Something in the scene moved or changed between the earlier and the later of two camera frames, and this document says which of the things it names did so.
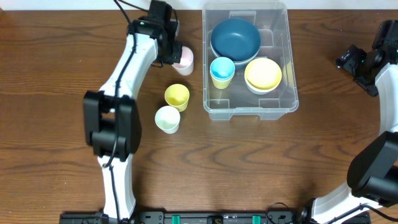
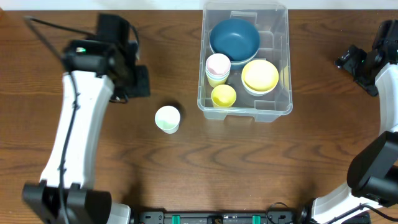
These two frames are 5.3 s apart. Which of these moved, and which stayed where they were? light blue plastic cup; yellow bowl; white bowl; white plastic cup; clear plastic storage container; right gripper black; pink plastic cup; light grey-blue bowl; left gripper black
Moved: light grey-blue bowl; left gripper black; pink plastic cup; light blue plastic cup; white bowl
Stayed: right gripper black; clear plastic storage container; white plastic cup; yellow bowl
